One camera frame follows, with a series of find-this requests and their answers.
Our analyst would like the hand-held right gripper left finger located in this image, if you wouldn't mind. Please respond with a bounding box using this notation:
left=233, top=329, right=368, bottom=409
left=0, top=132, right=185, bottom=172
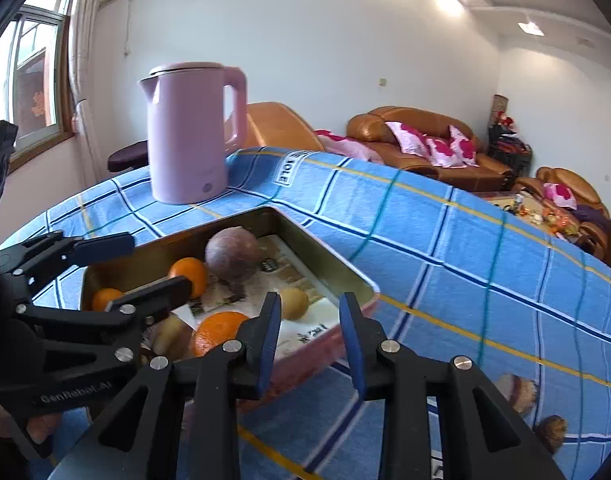
left=48, top=291, right=283, bottom=480

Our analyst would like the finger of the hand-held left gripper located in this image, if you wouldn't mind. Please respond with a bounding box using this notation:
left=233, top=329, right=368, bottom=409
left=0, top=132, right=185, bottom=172
left=0, top=230, right=136, bottom=283
left=15, top=275, right=193, bottom=332

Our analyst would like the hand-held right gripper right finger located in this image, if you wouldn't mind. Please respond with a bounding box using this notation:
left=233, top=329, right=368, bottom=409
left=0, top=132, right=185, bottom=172
left=338, top=292, right=561, bottom=480

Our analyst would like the small green kiwi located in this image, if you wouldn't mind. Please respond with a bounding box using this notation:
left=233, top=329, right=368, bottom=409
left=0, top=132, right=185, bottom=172
left=278, top=287, right=310, bottom=321

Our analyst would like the small orange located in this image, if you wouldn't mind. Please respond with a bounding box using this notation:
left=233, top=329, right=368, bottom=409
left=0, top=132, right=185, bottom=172
left=168, top=257, right=209, bottom=300

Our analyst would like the large green kiwi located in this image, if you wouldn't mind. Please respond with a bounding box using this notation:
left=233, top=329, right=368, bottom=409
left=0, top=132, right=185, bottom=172
left=150, top=315, right=195, bottom=361

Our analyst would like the large orange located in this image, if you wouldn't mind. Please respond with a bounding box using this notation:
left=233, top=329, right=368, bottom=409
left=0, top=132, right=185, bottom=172
left=191, top=311, right=251, bottom=358

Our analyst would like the pink tin box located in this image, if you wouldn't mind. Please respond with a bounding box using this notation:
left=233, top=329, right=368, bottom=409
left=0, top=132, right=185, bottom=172
left=79, top=205, right=381, bottom=413

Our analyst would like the person's left hand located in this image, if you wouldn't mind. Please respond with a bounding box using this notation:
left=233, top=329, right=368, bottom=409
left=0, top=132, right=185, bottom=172
left=0, top=392, right=54, bottom=445

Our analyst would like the tiny orange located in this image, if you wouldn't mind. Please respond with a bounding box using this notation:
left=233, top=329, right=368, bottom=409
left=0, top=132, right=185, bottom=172
left=91, top=287, right=126, bottom=312

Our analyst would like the printed paper sheet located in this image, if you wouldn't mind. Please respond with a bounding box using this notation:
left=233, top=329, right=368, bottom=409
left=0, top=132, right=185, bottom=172
left=185, top=232, right=346, bottom=361

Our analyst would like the purple passion fruit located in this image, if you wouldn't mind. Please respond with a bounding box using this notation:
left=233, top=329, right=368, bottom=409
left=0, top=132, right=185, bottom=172
left=204, top=227, right=262, bottom=286

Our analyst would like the dark purple stool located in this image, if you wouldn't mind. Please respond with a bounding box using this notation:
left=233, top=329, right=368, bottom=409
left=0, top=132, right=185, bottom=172
left=108, top=141, right=150, bottom=173

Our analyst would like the blue checked blanket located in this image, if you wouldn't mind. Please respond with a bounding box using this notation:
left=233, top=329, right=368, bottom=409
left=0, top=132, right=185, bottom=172
left=0, top=146, right=611, bottom=480

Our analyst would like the pink electric kettle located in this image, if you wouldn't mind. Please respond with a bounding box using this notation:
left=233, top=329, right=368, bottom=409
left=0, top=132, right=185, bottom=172
left=138, top=61, right=248, bottom=206

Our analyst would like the large printed cup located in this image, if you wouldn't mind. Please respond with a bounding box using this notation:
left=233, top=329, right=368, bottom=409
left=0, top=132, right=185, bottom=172
left=496, top=373, right=539, bottom=416

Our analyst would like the pale curtain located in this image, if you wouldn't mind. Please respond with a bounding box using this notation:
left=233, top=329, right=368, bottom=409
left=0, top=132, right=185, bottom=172
left=68, top=0, right=131, bottom=181

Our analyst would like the window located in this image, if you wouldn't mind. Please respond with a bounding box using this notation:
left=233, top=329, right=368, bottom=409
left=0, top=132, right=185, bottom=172
left=0, top=0, right=78, bottom=161

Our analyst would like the pink cloth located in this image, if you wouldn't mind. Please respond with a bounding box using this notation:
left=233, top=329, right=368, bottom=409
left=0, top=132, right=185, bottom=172
left=313, top=129, right=386, bottom=165

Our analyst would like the orange leather chair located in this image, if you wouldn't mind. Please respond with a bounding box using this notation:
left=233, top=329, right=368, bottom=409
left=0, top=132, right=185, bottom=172
left=224, top=102, right=326, bottom=153

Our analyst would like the pink flowered pillow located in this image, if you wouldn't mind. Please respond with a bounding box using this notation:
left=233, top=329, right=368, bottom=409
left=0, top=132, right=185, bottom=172
left=448, top=125, right=479, bottom=163
left=541, top=182, right=579, bottom=209
left=385, top=121, right=431, bottom=157
left=425, top=136, right=466, bottom=168

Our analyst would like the small printed cup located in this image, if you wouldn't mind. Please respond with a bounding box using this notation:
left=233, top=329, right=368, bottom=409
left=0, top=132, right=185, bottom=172
left=535, top=415, right=569, bottom=456

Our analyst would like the brown leather sofa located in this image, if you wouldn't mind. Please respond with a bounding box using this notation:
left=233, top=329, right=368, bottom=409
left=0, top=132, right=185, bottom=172
left=346, top=106, right=516, bottom=192

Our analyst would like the cluttered coffee table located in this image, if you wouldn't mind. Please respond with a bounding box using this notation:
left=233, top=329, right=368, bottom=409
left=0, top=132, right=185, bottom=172
left=478, top=191, right=586, bottom=246

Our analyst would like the black rack with clothes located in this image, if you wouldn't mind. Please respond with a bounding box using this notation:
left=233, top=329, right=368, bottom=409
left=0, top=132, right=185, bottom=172
left=487, top=122, right=533, bottom=176

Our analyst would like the dark purple cloth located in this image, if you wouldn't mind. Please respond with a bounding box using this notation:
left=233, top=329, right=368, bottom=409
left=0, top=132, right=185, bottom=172
left=575, top=205, right=611, bottom=233

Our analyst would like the brown leather armchair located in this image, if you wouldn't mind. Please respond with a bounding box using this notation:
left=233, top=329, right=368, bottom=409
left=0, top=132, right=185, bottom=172
left=515, top=166, right=611, bottom=261

